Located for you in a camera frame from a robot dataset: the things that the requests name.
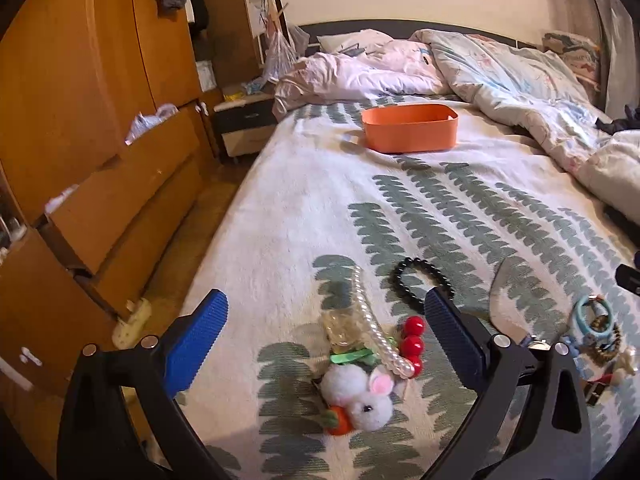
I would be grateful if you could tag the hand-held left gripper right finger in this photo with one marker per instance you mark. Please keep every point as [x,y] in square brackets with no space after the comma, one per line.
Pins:
[455,332]

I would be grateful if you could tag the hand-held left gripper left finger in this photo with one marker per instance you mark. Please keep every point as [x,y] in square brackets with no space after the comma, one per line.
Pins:
[200,340]

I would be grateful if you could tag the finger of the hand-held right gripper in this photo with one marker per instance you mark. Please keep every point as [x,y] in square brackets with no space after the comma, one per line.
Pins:
[629,279]

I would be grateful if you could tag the red bead hairpin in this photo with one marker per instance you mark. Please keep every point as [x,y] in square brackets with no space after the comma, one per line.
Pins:
[412,345]

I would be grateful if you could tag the pearl hair claw clip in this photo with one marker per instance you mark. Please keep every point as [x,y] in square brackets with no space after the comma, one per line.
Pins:
[372,330]

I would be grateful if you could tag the green hair clip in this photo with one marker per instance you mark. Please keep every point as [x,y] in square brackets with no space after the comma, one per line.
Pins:
[350,357]

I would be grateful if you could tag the white bunny plush hair clip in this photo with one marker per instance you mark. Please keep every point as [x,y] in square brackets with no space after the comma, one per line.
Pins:
[360,400]

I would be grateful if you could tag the white power strip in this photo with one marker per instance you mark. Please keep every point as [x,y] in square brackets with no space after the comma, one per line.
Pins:
[132,325]

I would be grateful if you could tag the black clothes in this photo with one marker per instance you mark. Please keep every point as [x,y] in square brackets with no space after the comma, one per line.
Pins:
[627,122]

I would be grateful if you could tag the orange plastic basket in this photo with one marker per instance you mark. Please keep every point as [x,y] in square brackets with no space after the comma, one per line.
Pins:
[410,135]

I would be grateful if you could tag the nightstand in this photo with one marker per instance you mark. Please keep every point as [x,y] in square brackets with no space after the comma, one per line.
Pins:
[245,120]

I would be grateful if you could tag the crumpled plastic bag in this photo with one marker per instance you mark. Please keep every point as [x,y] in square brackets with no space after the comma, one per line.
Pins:
[150,120]

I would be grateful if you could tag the patterned pillow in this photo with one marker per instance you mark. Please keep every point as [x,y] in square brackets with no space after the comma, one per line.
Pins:
[575,55]

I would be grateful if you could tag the white printed quilt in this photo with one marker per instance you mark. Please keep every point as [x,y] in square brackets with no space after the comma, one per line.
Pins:
[500,75]

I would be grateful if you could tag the grey curtain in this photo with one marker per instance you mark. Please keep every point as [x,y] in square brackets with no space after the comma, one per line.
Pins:
[620,35]

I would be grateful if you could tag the yellow packet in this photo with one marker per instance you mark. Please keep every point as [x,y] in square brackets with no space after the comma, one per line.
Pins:
[234,96]

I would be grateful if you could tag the pink white quilt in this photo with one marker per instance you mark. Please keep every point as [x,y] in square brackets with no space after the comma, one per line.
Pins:
[360,77]

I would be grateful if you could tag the hanging clear plastic bag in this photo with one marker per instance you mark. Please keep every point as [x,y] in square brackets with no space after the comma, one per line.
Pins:
[280,57]

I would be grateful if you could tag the white pillow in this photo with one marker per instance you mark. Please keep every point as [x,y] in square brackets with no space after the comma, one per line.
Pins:
[360,40]

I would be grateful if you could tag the dark headboard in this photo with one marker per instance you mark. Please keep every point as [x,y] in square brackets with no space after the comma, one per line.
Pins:
[400,27]

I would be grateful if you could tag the wooden stand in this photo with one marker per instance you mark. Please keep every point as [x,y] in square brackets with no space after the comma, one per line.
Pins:
[275,10]

